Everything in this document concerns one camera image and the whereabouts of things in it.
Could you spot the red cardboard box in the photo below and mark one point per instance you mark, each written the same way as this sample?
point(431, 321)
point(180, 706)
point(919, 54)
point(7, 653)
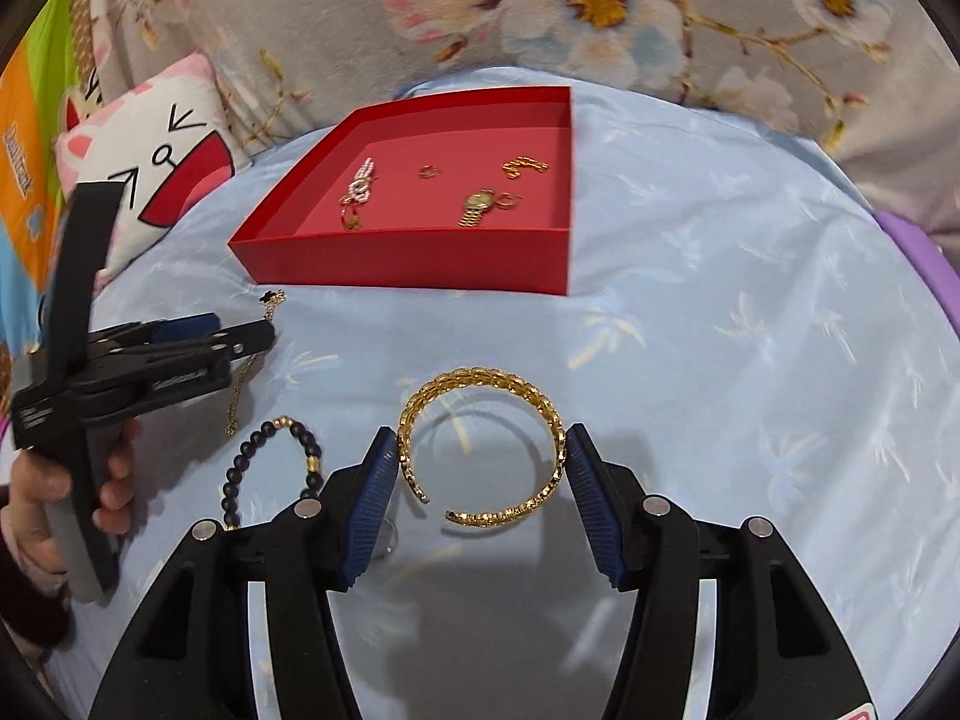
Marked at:
point(412, 262)

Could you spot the colourful cartoon mat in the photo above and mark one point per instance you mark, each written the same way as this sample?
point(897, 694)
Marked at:
point(30, 127)

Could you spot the purple mat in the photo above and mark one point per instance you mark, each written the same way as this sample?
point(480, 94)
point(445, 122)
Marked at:
point(922, 247)

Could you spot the white cat face pillow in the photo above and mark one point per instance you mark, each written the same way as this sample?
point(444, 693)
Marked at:
point(172, 142)

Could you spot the grey floral blanket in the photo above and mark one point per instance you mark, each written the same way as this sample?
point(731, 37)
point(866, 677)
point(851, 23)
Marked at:
point(525, 30)

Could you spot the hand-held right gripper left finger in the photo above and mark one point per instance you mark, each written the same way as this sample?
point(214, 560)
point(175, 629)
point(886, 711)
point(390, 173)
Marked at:
point(371, 510)

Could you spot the gold wristwatch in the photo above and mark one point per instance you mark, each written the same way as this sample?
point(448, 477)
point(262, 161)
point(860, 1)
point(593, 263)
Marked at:
point(476, 201)

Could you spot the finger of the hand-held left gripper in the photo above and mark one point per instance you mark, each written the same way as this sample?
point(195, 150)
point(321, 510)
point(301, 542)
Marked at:
point(187, 371)
point(184, 327)

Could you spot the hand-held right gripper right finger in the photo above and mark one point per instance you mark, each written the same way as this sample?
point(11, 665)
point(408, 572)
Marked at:
point(596, 510)

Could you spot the person's left hand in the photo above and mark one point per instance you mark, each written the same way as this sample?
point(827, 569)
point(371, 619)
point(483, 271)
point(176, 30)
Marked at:
point(30, 510)

